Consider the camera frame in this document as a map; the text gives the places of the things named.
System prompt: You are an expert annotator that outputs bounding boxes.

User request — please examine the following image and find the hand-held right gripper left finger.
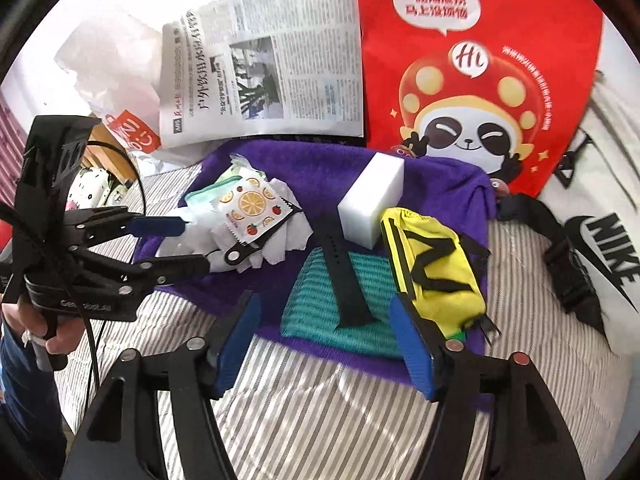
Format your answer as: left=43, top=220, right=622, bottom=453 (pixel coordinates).
left=62, top=290, right=262, bottom=480

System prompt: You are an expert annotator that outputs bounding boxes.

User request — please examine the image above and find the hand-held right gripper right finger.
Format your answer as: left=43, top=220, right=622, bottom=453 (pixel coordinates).
left=390, top=295, right=586, bottom=480

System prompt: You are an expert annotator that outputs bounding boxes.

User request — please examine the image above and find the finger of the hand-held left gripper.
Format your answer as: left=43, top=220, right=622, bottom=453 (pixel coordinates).
left=65, top=206, right=185, bottom=252
left=77, top=254, right=212, bottom=297

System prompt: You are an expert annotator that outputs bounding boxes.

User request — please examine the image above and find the green tissue pack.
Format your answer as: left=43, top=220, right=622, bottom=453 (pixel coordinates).
left=182, top=152, right=268, bottom=211

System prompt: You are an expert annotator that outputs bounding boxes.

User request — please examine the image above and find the teal striped cleaning cloth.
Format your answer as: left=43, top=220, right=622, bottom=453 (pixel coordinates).
left=280, top=249, right=418, bottom=361

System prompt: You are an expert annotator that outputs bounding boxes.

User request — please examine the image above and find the black toothed plastic piece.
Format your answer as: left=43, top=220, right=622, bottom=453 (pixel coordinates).
left=224, top=199, right=303, bottom=267

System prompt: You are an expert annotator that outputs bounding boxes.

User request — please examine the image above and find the fruit print sachet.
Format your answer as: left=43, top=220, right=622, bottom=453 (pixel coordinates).
left=209, top=180, right=281, bottom=241

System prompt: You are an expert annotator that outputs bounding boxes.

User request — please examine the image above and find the black watch strap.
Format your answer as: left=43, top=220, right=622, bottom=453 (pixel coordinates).
left=319, top=212, right=372, bottom=332

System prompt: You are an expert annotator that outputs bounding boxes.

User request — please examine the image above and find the yellow pouch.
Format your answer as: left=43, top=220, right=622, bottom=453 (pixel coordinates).
left=379, top=206, right=501, bottom=346

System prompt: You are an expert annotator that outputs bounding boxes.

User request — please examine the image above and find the white sponge block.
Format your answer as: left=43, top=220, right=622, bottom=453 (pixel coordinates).
left=337, top=152, right=406, bottom=251

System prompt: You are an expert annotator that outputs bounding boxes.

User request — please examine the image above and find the purple towel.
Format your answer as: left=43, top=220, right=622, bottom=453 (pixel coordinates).
left=135, top=139, right=498, bottom=413

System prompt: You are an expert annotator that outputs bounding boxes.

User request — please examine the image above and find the person's left forearm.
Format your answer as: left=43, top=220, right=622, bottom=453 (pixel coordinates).
left=0, top=325, right=68, bottom=466

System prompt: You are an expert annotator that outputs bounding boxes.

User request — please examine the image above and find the person's left hand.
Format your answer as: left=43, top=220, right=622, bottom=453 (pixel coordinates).
left=1, top=299, right=88, bottom=358

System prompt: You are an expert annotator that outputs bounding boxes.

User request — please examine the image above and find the white spotted plush toy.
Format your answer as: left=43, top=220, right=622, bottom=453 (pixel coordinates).
left=65, top=167, right=113, bottom=211

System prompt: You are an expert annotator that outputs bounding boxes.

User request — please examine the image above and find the wooden headboard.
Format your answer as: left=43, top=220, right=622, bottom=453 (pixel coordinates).
left=82, top=122, right=143, bottom=183

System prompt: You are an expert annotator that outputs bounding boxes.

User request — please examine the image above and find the striped bed sheet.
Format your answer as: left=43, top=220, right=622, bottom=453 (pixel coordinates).
left=50, top=160, right=626, bottom=480

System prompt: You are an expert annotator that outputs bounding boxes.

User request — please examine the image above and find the pink striped cloth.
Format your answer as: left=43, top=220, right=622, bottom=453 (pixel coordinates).
left=0, top=95, right=31, bottom=191

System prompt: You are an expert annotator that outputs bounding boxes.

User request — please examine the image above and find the white plastic shopping bag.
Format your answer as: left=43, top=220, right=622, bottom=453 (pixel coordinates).
left=52, top=7, right=201, bottom=166

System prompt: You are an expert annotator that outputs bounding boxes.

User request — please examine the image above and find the folded newspaper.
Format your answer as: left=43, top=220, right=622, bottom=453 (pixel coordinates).
left=159, top=0, right=365, bottom=150

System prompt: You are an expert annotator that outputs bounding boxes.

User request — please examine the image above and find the white waist bag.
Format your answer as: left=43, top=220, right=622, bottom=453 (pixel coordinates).
left=495, top=67, right=640, bottom=356

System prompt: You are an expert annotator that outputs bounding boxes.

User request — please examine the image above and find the red paper bag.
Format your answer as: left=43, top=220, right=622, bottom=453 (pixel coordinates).
left=352, top=0, right=606, bottom=198

